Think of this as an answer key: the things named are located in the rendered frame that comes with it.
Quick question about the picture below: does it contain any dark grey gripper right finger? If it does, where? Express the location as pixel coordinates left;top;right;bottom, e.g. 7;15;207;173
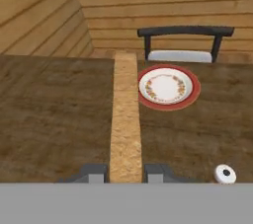
143;163;196;185

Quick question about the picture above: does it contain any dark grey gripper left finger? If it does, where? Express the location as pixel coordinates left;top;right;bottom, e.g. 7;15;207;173
56;163;110;185

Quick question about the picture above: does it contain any white floral plate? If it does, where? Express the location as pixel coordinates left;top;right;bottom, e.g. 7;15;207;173
138;67;194;106

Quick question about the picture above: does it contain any small white round object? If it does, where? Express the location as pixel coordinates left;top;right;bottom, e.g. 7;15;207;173
213;164;237;185

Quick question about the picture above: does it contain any red round placemat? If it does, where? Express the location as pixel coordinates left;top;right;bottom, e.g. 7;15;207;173
136;63;202;112

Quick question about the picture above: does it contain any black chair with white seat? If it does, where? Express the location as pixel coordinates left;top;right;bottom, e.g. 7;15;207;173
136;26;235;64

